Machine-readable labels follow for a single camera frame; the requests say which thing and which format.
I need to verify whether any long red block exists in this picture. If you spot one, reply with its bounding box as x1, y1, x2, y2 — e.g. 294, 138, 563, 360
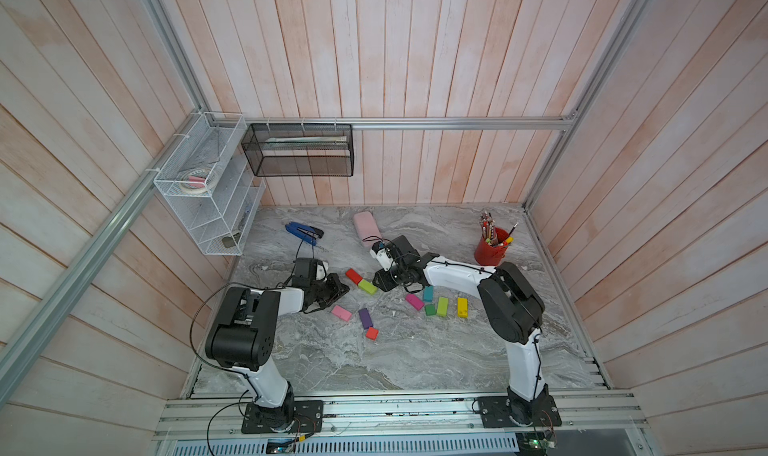
346, 269, 363, 285

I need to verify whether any lime green block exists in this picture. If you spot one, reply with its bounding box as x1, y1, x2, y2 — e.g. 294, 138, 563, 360
357, 279, 378, 295

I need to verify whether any purple block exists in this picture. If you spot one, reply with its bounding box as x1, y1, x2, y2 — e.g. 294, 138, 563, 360
358, 308, 373, 330

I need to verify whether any small red cube block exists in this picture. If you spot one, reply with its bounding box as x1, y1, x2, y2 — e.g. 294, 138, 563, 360
366, 327, 379, 341

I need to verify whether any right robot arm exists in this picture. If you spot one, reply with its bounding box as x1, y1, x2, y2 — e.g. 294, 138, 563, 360
370, 236, 549, 426

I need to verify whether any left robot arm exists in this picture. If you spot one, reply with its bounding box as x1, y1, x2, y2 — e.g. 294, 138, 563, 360
204, 273, 350, 410

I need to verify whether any teal block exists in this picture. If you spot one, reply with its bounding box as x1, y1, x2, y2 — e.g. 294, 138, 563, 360
422, 286, 434, 303

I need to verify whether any magenta block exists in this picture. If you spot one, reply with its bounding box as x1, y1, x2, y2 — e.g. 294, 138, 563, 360
405, 293, 425, 311

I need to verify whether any pink block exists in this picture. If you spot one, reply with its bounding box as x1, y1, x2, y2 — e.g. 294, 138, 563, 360
331, 305, 352, 322

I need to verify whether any light green block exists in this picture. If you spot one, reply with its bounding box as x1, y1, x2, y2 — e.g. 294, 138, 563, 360
436, 297, 449, 317

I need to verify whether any pink eraser case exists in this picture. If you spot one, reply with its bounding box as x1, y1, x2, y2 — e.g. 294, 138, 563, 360
353, 211, 382, 249

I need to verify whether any blue stapler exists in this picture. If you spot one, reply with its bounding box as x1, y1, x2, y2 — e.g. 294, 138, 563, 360
285, 221, 325, 246

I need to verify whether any yellow block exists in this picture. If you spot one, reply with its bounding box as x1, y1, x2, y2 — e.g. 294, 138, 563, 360
457, 298, 469, 319

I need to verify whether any red pencil cup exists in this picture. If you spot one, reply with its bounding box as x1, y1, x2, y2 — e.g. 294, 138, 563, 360
474, 228, 510, 267

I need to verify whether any coloured pencils bunch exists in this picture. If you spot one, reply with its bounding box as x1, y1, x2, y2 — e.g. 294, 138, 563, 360
480, 211, 518, 247

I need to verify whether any black mesh basket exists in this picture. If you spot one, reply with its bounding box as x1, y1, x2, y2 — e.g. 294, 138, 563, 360
241, 123, 355, 178

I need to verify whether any tape roll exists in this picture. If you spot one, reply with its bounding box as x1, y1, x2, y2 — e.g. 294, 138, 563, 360
178, 167, 219, 195

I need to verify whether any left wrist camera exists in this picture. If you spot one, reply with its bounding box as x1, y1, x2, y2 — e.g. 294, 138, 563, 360
290, 257, 328, 288

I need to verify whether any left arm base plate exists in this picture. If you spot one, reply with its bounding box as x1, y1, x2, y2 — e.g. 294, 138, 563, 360
241, 400, 324, 435

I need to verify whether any white wire shelf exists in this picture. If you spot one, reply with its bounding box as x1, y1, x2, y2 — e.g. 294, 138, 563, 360
154, 112, 265, 256

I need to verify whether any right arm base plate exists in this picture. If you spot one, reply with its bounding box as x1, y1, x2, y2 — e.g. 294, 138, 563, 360
473, 394, 562, 429

